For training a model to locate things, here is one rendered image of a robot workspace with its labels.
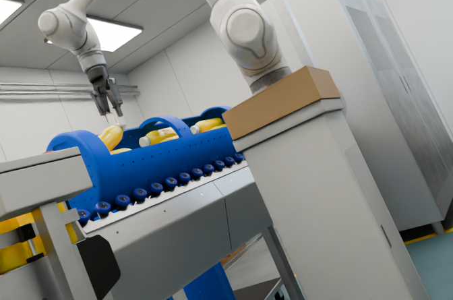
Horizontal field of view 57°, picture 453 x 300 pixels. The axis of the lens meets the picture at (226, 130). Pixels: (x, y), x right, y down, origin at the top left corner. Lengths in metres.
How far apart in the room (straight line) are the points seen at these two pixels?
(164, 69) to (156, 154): 6.03
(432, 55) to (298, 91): 4.99
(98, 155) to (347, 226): 0.77
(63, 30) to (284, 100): 0.74
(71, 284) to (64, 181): 0.21
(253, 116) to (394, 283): 0.63
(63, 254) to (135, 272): 0.38
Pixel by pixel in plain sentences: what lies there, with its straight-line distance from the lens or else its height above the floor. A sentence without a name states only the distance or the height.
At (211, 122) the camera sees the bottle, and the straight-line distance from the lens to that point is 1.89.
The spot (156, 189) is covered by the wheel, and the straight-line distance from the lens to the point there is 1.41.
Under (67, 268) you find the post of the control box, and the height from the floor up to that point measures 0.86.
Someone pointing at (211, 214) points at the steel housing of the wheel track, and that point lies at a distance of 1.54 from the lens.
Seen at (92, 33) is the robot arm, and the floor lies 1.57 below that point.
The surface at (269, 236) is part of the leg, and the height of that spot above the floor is 0.55.
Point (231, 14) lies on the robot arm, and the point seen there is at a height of 1.31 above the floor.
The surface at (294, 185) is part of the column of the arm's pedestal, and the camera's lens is 1.31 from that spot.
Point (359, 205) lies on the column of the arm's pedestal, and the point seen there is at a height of 0.67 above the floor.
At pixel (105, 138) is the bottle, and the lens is 1.46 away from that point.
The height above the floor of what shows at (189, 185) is 0.93.
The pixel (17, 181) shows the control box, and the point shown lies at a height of 1.06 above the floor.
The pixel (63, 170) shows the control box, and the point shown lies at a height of 1.05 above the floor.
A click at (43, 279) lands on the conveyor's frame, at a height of 0.86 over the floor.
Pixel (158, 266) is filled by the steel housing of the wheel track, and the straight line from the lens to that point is 1.36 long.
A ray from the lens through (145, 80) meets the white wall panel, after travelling 7.64.
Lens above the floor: 0.90
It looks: 6 degrees up
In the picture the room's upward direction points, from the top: 24 degrees counter-clockwise
